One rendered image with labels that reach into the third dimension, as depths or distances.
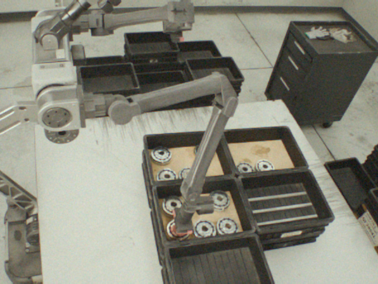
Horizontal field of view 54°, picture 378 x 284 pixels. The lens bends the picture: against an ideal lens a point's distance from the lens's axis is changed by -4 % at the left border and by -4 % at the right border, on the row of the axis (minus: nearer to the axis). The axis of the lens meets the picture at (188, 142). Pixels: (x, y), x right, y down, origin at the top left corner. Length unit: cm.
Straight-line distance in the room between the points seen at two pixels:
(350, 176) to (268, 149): 108
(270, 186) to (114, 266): 84
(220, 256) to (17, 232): 126
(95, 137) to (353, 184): 188
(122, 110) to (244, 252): 85
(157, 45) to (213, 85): 199
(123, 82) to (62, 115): 167
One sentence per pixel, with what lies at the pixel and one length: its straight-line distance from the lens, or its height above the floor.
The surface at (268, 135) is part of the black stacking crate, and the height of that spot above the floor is 87.
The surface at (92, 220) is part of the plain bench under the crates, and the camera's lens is 187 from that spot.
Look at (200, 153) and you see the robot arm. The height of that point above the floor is 126.
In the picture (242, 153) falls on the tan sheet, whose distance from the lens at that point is 204.
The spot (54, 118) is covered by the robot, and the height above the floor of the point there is 145.
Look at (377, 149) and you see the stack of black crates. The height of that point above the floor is 49.
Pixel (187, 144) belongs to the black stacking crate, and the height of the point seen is 85.
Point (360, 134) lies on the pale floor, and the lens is 390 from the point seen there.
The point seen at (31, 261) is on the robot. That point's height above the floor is 24.
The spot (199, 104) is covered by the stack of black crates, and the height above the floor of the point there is 38.
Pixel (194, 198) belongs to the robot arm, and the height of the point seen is 113.
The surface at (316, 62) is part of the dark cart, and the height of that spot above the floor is 82.
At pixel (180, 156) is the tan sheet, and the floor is 83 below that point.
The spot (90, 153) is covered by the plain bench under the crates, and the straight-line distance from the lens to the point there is 211.
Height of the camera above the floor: 231
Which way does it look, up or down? 47 degrees down
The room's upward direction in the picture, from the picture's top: 12 degrees clockwise
